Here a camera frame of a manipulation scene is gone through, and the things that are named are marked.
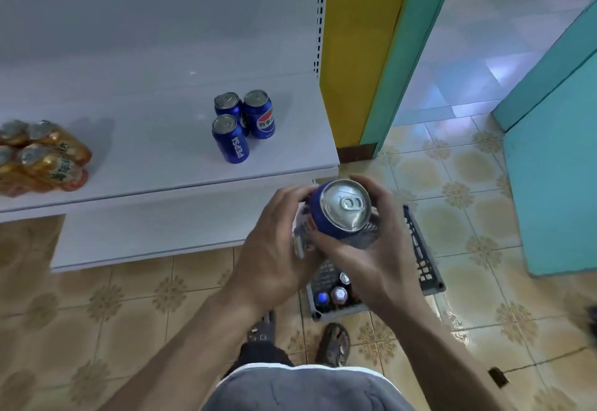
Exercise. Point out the person's left hand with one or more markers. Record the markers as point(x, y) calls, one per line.
point(266, 257)

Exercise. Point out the drinks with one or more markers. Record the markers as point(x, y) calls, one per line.
point(339, 295)

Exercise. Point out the black box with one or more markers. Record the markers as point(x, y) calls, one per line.
point(592, 320)

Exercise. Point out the person's grey shirt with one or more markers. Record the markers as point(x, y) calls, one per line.
point(308, 389)

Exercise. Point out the group of orange cans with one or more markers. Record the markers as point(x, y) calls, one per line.
point(47, 159)

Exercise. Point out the white metal shelf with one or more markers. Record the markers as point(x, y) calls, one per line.
point(140, 33)

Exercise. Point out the person's black shorts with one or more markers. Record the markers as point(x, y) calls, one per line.
point(261, 357)

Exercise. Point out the person's right forearm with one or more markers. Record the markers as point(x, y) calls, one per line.
point(443, 359)

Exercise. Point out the person's left forearm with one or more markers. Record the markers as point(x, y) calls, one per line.
point(186, 359)

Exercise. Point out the cola bottle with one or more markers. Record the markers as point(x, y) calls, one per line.
point(322, 299)

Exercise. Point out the person's right hand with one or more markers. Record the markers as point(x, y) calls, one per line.
point(387, 271)

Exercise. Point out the grey plastic crate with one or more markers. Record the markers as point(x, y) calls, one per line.
point(424, 266)

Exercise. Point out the teal cabinet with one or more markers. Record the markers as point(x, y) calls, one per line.
point(560, 173)

